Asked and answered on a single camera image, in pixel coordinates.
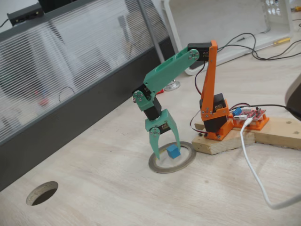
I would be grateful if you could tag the green gripper black servo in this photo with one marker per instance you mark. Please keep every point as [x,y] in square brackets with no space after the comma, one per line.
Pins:
[158,125]

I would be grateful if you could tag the blue cube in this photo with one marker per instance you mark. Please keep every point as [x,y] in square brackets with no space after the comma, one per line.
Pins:
[173,153]

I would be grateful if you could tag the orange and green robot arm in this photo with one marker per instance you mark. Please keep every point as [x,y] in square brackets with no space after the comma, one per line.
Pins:
[169,68]

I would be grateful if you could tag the red cardboard box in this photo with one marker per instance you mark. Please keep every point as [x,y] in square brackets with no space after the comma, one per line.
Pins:
[161,91]

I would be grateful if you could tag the silver metal cylinder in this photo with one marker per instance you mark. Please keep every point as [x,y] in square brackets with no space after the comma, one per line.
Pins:
[174,86]

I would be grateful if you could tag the pale wooden base block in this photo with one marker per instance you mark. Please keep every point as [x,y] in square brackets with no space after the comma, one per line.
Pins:
[223,144]

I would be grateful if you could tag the black rectangular bar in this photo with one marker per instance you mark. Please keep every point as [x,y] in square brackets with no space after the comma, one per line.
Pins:
[196,67]

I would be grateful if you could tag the red controller board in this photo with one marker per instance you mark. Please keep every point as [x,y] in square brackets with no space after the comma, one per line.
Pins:
[254,114]

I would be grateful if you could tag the long wooden plank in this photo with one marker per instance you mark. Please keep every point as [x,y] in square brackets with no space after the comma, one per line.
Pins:
[277,131]

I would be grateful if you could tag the frosted glass desk partition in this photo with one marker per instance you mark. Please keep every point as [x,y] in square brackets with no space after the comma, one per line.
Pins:
[82,47]

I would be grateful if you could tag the grey rounded object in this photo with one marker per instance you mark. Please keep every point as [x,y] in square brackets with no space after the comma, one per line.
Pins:
[295,96]

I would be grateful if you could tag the black monitor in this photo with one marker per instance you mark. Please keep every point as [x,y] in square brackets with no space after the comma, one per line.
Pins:
[54,5]

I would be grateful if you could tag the black box device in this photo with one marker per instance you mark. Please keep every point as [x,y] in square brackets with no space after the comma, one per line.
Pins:
[26,14]

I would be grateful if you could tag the orange printed board mount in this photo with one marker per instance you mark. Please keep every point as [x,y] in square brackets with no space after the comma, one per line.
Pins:
[261,124]

